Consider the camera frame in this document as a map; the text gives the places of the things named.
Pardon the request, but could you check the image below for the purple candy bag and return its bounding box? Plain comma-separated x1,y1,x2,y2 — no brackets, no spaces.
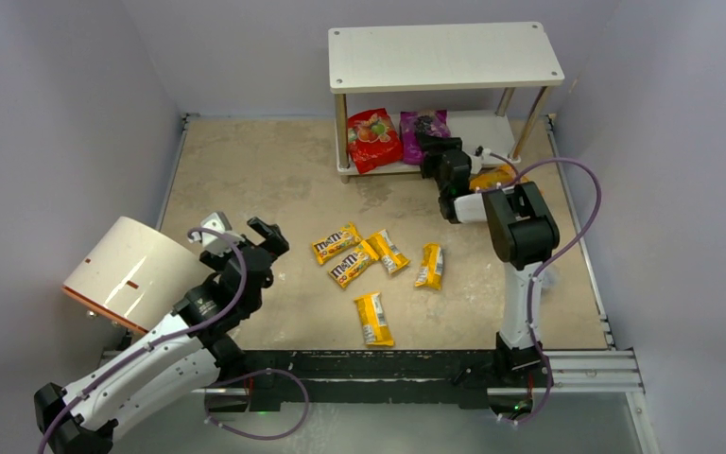
399,110,451,166

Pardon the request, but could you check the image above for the red candy bag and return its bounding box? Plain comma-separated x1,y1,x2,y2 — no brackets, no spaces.
347,108,404,174

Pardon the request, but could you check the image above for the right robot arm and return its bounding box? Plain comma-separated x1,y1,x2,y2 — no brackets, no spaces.
417,132,560,375

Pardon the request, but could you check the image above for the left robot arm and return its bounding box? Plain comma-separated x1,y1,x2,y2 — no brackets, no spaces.
34,212,289,453

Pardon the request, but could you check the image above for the orange candy bag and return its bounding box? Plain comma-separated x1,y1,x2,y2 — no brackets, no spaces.
469,165,530,192

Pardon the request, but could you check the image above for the yellow candy bag back-side middle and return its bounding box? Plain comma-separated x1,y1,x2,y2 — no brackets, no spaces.
367,229,409,275

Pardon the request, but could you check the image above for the yellow candy bag right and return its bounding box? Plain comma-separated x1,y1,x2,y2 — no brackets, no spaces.
414,243,444,290

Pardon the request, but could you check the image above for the yellow candy bag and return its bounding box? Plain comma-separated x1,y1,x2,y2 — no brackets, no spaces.
414,243,444,290
354,291,395,347

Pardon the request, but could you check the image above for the white two-tier shelf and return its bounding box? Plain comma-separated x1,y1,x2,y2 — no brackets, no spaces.
328,22,564,183

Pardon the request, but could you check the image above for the yellow candy bag front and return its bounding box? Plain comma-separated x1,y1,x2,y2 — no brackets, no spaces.
354,291,395,347

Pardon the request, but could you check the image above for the yellow M&M bag upper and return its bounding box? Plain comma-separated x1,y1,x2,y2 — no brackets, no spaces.
312,222,362,265

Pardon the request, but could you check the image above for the yellow m&m bag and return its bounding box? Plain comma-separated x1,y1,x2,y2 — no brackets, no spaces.
328,240,380,288
312,222,362,265

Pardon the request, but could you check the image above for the yellow M&M bag lower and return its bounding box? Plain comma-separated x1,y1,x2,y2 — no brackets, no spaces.
328,240,380,288

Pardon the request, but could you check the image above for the white cylindrical container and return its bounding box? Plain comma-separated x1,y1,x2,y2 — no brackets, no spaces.
61,217,212,333

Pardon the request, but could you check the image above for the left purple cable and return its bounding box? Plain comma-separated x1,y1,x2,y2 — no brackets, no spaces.
37,226,311,454

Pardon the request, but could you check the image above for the purple cable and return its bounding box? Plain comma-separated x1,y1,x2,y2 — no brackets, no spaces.
488,148,605,428
37,226,311,454

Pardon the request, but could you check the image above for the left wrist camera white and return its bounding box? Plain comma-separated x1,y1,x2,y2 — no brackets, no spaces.
187,211,243,256

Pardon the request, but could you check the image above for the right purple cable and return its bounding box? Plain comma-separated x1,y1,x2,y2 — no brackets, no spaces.
488,148,605,428

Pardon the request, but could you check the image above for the black base frame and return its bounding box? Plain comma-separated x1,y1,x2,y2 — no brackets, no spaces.
218,349,553,419

